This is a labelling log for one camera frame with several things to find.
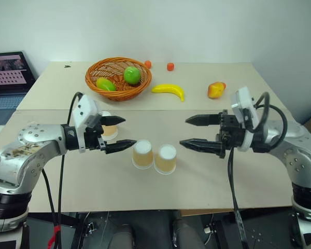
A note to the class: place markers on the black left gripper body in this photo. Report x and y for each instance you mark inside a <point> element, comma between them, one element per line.
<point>94,138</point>

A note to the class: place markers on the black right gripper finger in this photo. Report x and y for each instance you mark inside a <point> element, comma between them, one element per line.
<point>203,119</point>
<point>199,145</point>

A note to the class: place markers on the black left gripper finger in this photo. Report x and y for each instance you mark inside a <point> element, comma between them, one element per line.
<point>114,120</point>
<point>119,146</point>

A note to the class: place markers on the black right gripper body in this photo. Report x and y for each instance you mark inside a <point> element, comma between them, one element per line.
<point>230,132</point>

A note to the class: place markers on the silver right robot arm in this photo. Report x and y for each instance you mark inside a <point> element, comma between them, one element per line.
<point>295,155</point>

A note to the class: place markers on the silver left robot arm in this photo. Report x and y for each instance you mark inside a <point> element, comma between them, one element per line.
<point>36,145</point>

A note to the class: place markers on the tan paper cup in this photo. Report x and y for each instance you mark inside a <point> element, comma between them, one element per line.
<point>166,160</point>
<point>142,155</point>
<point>110,131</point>

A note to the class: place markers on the orange wicker basket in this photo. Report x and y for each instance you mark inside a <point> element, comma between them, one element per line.
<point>119,95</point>

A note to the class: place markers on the yellow red toy fruit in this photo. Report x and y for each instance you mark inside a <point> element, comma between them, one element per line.
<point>215,90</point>

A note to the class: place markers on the green yellow toy mango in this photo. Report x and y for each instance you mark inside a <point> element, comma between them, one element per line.
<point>106,84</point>

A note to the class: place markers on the yellow toy banana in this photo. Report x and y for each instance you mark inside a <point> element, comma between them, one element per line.
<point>171,89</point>

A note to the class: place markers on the green toy apple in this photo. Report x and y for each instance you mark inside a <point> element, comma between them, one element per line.
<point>132,75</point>

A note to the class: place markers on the small orange toy piece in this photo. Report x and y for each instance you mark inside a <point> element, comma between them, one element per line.
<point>148,64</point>
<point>170,66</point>

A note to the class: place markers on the small black scrap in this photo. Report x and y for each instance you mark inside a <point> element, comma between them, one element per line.
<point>66,66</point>

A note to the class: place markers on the small white connector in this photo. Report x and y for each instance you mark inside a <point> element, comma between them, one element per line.
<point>207,229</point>

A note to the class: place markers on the red tape wrap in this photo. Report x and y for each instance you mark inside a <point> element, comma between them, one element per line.
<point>54,234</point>

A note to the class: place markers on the open grey laptop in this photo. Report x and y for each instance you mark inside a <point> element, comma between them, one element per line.
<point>7,75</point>

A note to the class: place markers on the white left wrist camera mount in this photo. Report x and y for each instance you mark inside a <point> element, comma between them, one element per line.
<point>86,111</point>

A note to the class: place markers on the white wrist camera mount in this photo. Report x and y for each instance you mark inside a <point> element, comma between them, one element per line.
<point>86,111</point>
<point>242,103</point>

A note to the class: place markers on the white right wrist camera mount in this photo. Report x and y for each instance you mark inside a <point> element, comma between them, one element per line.
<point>242,103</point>

